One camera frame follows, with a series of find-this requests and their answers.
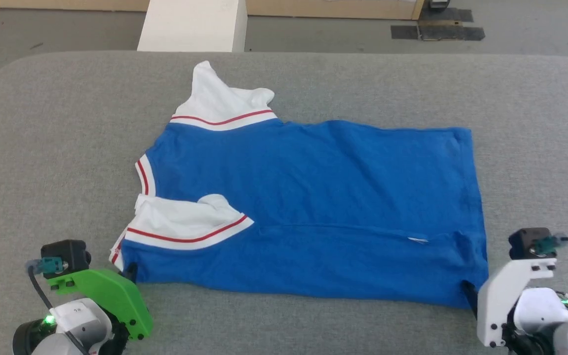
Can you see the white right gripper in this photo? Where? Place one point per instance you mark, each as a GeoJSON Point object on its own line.
{"type": "Point", "coordinates": [498, 301]}

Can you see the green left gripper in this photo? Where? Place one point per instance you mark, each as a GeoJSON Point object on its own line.
{"type": "Point", "coordinates": [111, 293]}

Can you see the blue white red-striped shirt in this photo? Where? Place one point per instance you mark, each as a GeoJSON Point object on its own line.
{"type": "Point", "coordinates": [313, 197]}

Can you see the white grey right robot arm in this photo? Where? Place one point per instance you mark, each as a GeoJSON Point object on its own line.
{"type": "Point", "coordinates": [555, 325]}

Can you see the white rectangular box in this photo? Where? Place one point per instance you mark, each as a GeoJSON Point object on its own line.
{"type": "Point", "coordinates": [193, 24]}

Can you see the long black floor tape patch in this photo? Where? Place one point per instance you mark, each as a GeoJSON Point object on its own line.
{"type": "Point", "coordinates": [454, 33]}

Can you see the small black floor tape patch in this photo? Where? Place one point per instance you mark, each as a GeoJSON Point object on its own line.
{"type": "Point", "coordinates": [405, 32]}

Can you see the black device on floor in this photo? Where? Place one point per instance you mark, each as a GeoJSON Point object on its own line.
{"type": "Point", "coordinates": [439, 4]}

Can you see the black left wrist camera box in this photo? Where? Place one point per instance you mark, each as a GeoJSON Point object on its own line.
{"type": "Point", "coordinates": [69, 254]}

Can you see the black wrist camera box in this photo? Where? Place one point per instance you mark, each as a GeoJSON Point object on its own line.
{"type": "Point", "coordinates": [69, 254]}
{"type": "Point", "coordinates": [528, 241]}

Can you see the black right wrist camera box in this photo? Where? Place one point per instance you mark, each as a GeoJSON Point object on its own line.
{"type": "Point", "coordinates": [528, 241]}

